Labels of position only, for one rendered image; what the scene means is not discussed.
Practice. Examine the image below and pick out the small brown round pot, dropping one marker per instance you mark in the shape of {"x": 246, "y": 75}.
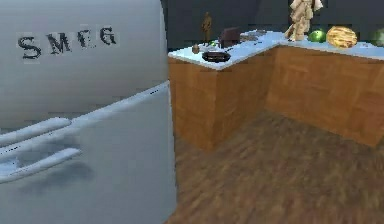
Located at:
{"x": 195, "y": 49}

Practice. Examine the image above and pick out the beige figure statue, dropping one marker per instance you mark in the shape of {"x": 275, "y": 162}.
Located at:
{"x": 301, "y": 18}

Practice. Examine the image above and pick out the dark brown toaster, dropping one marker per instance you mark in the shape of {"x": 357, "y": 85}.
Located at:
{"x": 229, "y": 36}

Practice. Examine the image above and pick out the black round pan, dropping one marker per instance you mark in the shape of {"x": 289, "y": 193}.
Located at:
{"x": 216, "y": 56}

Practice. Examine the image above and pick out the pale grey fridge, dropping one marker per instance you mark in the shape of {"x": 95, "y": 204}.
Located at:
{"x": 83, "y": 100}

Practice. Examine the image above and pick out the wooden kitchen counter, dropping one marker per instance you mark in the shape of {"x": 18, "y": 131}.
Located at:
{"x": 300, "y": 86}

